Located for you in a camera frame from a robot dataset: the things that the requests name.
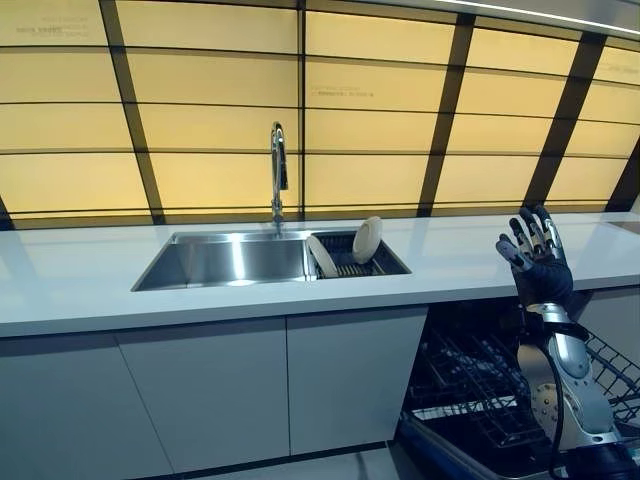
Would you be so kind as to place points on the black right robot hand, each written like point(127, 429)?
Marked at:
point(550, 277)

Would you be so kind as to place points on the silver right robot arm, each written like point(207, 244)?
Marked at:
point(575, 380)

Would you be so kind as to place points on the open dishwasher door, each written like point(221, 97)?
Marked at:
point(450, 450)

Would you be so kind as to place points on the white round plate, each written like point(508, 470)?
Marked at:
point(366, 239)
point(320, 255)

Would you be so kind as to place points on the black sink drying rack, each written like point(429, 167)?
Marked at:
point(356, 260)

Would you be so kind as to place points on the white cabinet door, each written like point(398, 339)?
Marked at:
point(210, 395)
point(75, 410)
point(350, 380)

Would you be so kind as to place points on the chrome kitchen faucet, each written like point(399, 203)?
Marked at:
point(278, 165)

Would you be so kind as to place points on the stainless steel sink basin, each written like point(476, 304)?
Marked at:
point(230, 260)

